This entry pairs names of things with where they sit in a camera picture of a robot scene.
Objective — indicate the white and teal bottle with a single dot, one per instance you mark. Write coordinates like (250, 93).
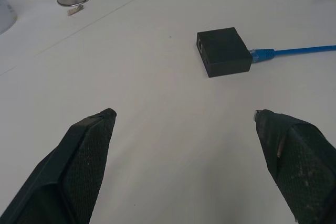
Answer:
(5, 14)

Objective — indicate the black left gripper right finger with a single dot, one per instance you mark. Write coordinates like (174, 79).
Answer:
(302, 166)

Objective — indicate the small black box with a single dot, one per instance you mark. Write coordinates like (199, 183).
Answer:
(223, 51)

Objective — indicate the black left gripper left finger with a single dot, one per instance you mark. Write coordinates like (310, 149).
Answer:
(68, 171)

